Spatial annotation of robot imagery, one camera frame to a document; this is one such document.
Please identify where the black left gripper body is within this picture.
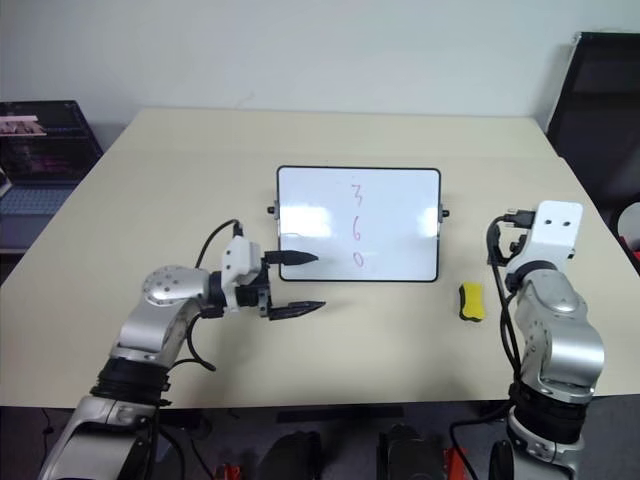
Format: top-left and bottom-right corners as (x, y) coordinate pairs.
(233, 251), (275, 321)

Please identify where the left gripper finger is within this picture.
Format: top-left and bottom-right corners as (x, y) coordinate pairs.
(264, 249), (320, 268)
(268, 300), (328, 322)

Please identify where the yellow and black eraser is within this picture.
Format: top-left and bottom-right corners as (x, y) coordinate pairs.
(458, 281), (489, 322)

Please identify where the black framed tabletop whiteboard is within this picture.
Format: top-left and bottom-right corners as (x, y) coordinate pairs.
(264, 165), (450, 284)

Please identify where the black bar under table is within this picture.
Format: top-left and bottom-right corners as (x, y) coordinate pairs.
(276, 405), (405, 424)

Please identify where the white round object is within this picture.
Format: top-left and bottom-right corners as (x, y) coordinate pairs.
(614, 199), (640, 242)

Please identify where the red object beside chair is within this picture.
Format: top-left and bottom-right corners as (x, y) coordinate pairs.
(618, 232), (640, 277)

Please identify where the black office chair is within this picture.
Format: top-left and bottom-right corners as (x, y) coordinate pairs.
(544, 31), (640, 217)

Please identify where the dark rounded shape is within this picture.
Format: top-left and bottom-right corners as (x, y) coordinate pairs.
(376, 424), (445, 480)
(259, 429), (322, 480)

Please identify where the open grey laptop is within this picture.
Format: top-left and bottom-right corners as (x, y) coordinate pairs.
(0, 99), (105, 251)

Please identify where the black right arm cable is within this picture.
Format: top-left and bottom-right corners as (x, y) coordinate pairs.
(486, 206), (536, 386)

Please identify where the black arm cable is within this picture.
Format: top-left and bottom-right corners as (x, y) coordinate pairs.
(486, 206), (536, 386)
(167, 218), (247, 372)

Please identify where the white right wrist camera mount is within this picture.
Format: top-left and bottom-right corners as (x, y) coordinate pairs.
(518, 199), (584, 267)

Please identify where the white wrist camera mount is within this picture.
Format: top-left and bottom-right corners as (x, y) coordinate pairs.
(518, 199), (584, 267)
(220, 238), (265, 314)

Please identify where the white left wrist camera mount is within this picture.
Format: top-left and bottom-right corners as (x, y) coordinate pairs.
(220, 238), (265, 314)

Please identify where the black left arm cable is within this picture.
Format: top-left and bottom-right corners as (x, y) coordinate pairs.
(167, 218), (247, 372)

